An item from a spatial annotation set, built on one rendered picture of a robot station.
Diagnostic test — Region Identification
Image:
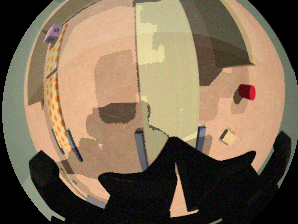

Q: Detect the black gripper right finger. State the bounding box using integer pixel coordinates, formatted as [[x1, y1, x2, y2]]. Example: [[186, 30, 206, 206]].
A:
[[174, 136, 257, 212]]

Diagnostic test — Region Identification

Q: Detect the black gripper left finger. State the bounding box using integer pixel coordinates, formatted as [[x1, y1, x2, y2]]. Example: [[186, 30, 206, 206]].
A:
[[97, 136, 178, 212]]

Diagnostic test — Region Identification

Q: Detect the red cylinder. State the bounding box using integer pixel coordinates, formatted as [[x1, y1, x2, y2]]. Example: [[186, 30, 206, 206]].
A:
[[238, 84, 255, 100]]

